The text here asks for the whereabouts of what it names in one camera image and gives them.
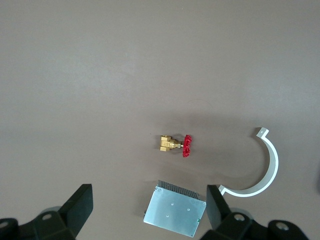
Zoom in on silver metal power supply box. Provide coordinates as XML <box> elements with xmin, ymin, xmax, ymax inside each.
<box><xmin>143</xmin><ymin>179</ymin><xmax>208</xmax><ymax>238</ymax></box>

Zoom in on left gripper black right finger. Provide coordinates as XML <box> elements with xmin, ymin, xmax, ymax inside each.
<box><xmin>201</xmin><ymin>184</ymin><xmax>268</xmax><ymax>240</ymax></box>

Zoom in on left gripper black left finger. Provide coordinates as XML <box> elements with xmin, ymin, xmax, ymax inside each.
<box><xmin>19</xmin><ymin>183</ymin><xmax>94</xmax><ymax>240</ymax></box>

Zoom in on white curved pipe clamp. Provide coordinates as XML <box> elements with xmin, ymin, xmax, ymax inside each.
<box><xmin>218</xmin><ymin>127</ymin><xmax>280</xmax><ymax>198</ymax></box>

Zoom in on brass valve red handle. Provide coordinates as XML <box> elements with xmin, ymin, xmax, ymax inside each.
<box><xmin>159</xmin><ymin>134</ymin><xmax>193</xmax><ymax>159</ymax></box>

